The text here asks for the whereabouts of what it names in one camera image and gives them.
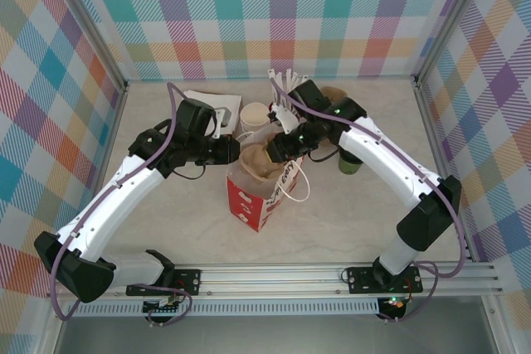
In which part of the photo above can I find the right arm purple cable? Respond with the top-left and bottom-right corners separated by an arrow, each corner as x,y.
271,82 -> 466,326

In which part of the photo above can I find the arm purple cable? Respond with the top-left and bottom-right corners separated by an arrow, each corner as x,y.
49,82 -> 217,328
271,82 -> 466,326

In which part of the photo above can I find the aluminium side rail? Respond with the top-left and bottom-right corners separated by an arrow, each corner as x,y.
68,82 -> 128,268
414,75 -> 476,264

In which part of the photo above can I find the brown pulp cup carrier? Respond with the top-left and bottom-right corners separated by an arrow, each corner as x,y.
239,144 -> 288,182
321,86 -> 350,103

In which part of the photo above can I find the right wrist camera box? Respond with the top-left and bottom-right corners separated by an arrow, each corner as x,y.
271,79 -> 334,134

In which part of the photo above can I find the slotted grey cable duct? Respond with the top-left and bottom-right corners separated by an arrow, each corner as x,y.
65,303 -> 382,317

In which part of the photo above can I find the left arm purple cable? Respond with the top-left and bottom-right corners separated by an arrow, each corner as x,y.
49,82 -> 217,328

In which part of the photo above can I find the green paper coffee cup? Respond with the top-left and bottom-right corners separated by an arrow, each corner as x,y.
338,150 -> 363,176

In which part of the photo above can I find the red white paper gift bag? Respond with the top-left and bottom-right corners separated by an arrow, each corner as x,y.
226,129 -> 311,235

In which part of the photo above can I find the white paper napkin stack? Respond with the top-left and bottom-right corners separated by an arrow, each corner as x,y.
183,89 -> 244,131

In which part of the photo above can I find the aluminium frame post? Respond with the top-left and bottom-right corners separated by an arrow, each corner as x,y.
49,0 -> 129,86
413,0 -> 497,86

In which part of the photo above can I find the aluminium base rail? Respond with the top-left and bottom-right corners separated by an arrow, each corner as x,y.
45,262 -> 504,302

